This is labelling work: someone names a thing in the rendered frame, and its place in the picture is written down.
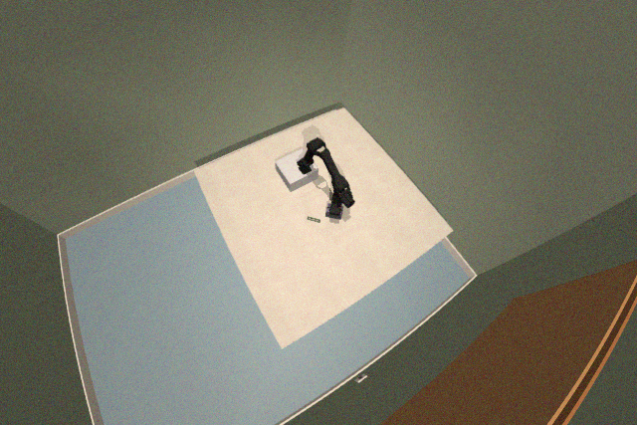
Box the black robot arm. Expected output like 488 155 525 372
297 137 355 208

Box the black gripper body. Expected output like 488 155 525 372
329 195 341 216

